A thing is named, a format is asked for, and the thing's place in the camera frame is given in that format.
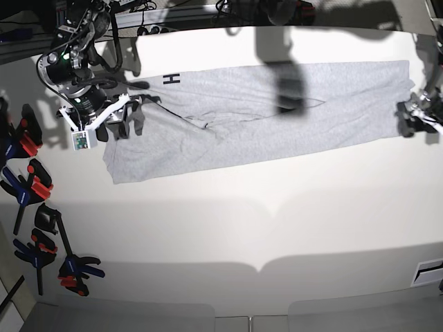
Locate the black strip at table corner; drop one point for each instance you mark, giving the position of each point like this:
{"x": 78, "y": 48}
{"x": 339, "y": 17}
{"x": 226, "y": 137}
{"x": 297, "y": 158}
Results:
{"x": 11, "y": 294}

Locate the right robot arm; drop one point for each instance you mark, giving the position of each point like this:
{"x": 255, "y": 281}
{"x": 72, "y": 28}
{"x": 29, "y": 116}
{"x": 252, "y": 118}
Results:
{"x": 82, "y": 64}

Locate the long black bar clamp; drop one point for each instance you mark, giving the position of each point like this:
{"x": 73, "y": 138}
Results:
{"x": 74, "y": 269}

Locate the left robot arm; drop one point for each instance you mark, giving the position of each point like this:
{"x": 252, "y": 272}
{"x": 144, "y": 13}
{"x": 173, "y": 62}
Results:
{"x": 423, "y": 111}

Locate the blue orange bar clamp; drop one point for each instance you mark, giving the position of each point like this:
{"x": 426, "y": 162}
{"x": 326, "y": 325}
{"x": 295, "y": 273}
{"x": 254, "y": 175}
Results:
{"x": 39, "y": 254}
{"x": 34, "y": 189}
{"x": 22, "y": 141}

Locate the top blue orange bar clamp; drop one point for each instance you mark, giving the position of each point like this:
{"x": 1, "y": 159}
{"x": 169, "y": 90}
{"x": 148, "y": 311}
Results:
{"x": 22, "y": 141}

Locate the white label with black mark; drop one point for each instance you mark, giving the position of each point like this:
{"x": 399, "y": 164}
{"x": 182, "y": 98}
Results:
{"x": 427, "y": 272}

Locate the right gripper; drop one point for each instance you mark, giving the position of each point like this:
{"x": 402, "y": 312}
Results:
{"x": 88, "y": 101}

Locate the grey T-shirt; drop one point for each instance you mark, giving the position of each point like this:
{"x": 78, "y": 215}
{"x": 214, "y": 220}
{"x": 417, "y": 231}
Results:
{"x": 194, "y": 121}

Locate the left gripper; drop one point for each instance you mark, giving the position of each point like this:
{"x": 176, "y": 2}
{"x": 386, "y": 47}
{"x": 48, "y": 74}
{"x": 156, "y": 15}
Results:
{"x": 425, "y": 107}

